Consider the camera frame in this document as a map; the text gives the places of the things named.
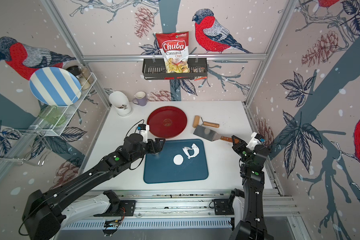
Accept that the blue white striped plate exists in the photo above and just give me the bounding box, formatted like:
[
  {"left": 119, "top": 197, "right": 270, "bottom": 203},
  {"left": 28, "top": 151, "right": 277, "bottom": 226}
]
[{"left": 30, "top": 67, "right": 82, "bottom": 107}]

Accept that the red cassava chips bag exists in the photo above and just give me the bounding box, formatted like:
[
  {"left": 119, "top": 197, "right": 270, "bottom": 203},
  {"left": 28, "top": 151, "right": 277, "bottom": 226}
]
[{"left": 156, "top": 32, "right": 190, "bottom": 74}]

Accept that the metal spatula wooden handle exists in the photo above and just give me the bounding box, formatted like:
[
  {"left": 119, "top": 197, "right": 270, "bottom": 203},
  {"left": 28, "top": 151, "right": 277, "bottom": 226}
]
[{"left": 193, "top": 126, "right": 233, "bottom": 143}]

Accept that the wooden rolling pin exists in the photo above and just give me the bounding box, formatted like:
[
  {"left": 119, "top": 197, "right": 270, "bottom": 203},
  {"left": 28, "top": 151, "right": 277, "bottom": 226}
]
[{"left": 192, "top": 115, "right": 220, "bottom": 128}]

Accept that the white wire wall shelf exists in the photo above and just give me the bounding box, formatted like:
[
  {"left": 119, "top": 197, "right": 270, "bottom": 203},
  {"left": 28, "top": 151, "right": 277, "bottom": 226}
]
[{"left": 0, "top": 73, "right": 97, "bottom": 167}]

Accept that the white cutlery holder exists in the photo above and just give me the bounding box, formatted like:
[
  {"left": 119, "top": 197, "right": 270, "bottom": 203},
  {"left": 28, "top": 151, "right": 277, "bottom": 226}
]
[{"left": 109, "top": 91, "right": 133, "bottom": 117}]

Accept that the dark lid spice jar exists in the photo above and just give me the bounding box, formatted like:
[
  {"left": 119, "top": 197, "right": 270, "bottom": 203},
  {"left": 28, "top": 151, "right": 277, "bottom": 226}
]
[{"left": 66, "top": 66, "right": 83, "bottom": 79}]

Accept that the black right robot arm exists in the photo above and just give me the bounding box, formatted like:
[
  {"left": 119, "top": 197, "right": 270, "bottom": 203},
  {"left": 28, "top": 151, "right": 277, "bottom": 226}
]
[{"left": 230, "top": 132, "right": 274, "bottom": 240}]

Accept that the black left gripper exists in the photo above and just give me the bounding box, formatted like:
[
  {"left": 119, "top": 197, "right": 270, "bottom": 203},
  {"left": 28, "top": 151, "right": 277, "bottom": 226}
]
[{"left": 130, "top": 136, "right": 166, "bottom": 164}]

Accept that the black wire wall basket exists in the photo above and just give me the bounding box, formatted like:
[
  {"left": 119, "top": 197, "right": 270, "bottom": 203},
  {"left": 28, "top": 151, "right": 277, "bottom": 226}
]
[{"left": 142, "top": 58, "right": 208, "bottom": 80}]

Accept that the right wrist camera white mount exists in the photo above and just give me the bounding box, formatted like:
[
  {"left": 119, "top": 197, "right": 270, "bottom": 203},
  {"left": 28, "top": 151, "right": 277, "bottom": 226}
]
[{"left": 247, "top": 132, "right": 265, "bottom": 151}]

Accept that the teal plastic tray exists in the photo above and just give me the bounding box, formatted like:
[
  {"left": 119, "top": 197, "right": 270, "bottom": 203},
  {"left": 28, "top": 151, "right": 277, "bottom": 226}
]
[{"left": 143, "top": 139, "right": 209, "bottom": 184}]

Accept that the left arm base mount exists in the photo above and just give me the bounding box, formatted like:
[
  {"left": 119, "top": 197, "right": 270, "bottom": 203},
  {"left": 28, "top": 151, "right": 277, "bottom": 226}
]
[{"left": 94, "top": 190, "right": 137, "bottom": 217}]

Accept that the green glass cup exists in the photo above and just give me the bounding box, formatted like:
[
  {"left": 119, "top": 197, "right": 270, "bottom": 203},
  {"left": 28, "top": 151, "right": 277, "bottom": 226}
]
[{"left": 39, "top": 106, "right": 66, "bottom": 126}]

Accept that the purple mug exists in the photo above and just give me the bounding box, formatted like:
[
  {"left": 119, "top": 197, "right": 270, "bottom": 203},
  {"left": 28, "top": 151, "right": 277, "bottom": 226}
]
[{"left": 132, "top": 91, "right": 147, "bottom": 107}]

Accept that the white dough piece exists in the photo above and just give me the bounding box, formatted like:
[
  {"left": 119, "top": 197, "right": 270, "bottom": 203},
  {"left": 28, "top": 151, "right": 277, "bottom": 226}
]
[{"left": 183, "top": 143, "right": 200, "bottom": 159}]

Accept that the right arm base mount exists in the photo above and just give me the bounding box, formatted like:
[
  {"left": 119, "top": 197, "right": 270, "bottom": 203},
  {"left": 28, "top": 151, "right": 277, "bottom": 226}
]
[{"left": 212, "top": 189, "right": 236, "bottom": 216}]

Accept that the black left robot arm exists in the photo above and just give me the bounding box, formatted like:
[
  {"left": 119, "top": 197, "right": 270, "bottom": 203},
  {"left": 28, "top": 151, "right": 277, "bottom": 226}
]
[{"left": 22, "top": 134, "right": 166, "bottom": 240}]

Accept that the round red tray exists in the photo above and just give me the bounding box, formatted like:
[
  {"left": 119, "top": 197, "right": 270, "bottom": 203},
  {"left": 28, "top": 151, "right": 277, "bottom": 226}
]
[{"left": 147, "top": 106, "right": 188, "bottom": 139}]

